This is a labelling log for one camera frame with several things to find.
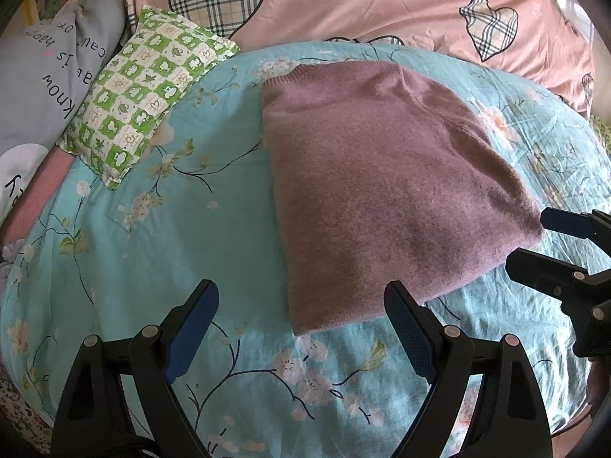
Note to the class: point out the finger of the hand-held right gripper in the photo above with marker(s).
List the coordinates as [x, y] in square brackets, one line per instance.
[565, 223]
[539, 269]

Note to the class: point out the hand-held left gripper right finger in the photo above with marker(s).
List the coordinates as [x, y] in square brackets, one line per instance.
[410, 334]

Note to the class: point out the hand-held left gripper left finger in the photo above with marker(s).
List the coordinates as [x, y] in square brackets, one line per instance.
[191, 334]

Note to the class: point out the pink knitted sweater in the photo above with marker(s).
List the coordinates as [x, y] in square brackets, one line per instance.
[382, 191]

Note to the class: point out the teal floral bed sheet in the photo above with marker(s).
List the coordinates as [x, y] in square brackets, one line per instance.
[143, 257]

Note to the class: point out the green patterned cloth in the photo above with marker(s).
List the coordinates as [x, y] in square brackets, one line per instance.
[602, 133]

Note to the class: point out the small-flowered cloth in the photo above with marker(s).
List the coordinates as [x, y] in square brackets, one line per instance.
[24, 415]

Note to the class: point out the plain pink cloth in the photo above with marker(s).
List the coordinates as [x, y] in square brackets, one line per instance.
[38, 191]

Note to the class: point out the green checked pillow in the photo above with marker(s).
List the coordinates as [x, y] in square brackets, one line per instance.
[143, 90]

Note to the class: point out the grey printed pillow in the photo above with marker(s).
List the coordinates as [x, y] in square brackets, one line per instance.
[43, 86]

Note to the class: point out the pink duvet with plaid hearts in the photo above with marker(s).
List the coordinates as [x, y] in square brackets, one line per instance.
[358, 4]

